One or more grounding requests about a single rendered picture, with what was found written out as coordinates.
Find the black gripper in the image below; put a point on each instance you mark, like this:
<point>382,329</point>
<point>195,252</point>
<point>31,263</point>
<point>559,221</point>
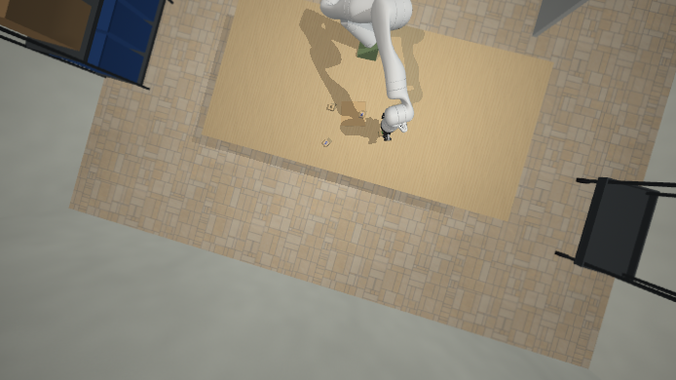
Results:
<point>386,135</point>

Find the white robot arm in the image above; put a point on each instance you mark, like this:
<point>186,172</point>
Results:
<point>384,15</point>

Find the tan square mat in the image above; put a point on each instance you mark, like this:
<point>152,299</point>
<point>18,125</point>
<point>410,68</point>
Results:
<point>350,111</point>

